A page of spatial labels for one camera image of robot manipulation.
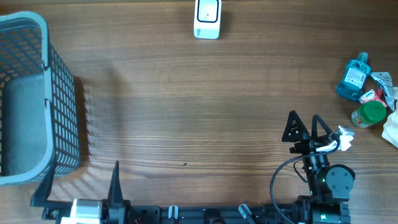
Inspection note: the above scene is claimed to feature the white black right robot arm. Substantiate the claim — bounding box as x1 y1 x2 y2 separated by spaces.
281 110 356 223

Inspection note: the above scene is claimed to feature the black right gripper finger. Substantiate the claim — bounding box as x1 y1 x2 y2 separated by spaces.
310 114 334 141
282 110 310 142

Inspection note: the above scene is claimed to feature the black mounting rail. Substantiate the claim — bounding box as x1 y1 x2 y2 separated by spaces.
124 203 352 224

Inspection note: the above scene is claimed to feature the red tissue packet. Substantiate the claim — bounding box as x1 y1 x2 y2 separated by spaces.
359 89 387 108

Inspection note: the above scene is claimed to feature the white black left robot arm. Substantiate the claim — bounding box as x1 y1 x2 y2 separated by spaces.
30 158 131 224

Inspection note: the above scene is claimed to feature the black right camera cable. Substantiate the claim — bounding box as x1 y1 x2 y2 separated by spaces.
269 136 341 224

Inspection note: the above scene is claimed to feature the grey plastic basket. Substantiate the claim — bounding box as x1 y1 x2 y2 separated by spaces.
1 11 81 185

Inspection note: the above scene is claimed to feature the beige bread bag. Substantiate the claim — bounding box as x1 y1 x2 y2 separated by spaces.
382 87 398 147

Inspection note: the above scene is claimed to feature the green lid jar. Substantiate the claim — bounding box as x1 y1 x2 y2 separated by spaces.
351 101 387 128

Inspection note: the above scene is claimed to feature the white barcode scanner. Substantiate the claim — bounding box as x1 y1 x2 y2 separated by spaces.
193 0 222 40

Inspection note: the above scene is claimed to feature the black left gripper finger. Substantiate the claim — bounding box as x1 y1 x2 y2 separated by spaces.
30 157 72 209
108 161 124 207

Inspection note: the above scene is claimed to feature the black red snack packet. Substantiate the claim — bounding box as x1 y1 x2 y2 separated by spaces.
370 72 396 111

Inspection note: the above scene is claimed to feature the blue mouthwash bottle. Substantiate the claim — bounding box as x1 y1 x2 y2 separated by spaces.
336 52 371 101

